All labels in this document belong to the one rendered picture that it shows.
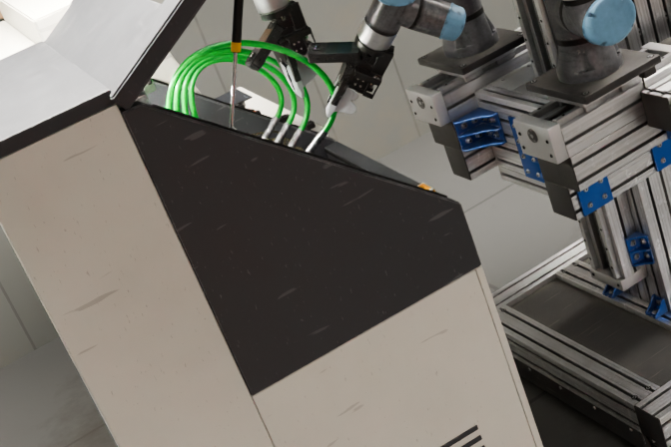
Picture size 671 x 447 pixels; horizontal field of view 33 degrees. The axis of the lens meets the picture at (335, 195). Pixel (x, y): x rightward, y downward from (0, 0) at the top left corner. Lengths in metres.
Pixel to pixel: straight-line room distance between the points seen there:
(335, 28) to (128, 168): 3.06
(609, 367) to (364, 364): 0.85
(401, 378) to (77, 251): 0.78
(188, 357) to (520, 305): 1.42
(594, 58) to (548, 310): 1.02
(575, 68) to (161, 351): 1.10
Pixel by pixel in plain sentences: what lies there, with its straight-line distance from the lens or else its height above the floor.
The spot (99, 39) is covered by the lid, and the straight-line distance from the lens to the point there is 2.40.
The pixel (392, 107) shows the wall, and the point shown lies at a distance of 5.31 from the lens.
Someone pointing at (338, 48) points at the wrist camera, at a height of 1.33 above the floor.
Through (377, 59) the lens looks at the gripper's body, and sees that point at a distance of 2.40.
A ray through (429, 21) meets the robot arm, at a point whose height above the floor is 1.34.
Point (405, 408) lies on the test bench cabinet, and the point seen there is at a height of 0.57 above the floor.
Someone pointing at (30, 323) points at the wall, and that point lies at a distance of 4.94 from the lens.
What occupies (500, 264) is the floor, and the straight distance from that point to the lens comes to 4.12.
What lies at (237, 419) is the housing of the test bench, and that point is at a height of 0.76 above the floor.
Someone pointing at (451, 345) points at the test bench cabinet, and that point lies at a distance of 2.55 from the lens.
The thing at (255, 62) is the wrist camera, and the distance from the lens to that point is 2.51.
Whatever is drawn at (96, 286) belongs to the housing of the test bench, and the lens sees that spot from 2.20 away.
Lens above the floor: 2.01
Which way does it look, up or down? 23 degrees down
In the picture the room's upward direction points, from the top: 21 degrees counter-clockwise
